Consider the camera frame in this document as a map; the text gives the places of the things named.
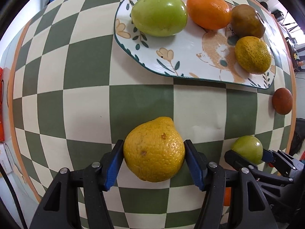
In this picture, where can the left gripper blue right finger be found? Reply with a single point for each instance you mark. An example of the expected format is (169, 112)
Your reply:
(249, 207)

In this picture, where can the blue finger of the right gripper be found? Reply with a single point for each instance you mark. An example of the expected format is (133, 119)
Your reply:
(285, 164)
(238, 159)

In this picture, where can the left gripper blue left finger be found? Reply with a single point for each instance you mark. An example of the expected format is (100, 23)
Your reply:
(59, 206)

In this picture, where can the green apple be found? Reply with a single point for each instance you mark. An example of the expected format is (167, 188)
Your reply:
(250, 148)
(159, 18)

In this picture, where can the orange fruit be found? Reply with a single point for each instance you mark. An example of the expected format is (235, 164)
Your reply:
(227, 196)
(209, 14)

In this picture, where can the yellow lemon with tip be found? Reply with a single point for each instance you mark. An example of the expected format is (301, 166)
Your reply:
(154, 151)

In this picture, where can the red-brown orange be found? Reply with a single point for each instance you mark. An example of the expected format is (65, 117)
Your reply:
(282, 101)

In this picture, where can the yellow speckled citrus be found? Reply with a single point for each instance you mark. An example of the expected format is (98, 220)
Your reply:
(253, 55)

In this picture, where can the dark red apple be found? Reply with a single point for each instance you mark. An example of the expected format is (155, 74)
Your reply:
(246, 21)

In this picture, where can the floral oval ceramic plate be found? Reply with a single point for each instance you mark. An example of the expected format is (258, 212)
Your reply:
(193, 53)

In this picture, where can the green checkered tablecloth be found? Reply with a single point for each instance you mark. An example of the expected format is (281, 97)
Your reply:
(73, 92)

